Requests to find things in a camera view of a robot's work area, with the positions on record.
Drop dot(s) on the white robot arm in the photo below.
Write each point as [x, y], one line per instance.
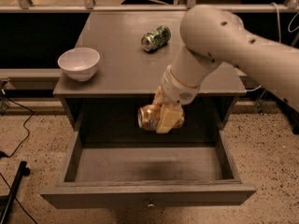
[212, 36]

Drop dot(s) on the white ceramic bowl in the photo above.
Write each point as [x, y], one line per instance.
[80, 64]

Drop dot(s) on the black stand leg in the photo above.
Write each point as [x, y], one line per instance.
[6, 201]

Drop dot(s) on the orange soda can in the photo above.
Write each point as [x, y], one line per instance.
[148, 117]

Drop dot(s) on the grey wooden cabinet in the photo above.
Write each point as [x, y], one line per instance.
[125, 70]

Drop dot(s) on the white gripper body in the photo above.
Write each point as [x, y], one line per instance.
[175, 89]

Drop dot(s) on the metal railing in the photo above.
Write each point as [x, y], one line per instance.
[93, 6]

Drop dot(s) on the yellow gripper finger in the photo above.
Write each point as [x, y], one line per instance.
[158, 97]
[171, 116]

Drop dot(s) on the open grey top drawer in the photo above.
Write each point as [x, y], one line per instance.
[112, 163]

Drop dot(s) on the green soda can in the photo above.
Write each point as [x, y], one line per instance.
[156, 38]

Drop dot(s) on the metal drawer knob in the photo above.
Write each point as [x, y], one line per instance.
[150, 205]

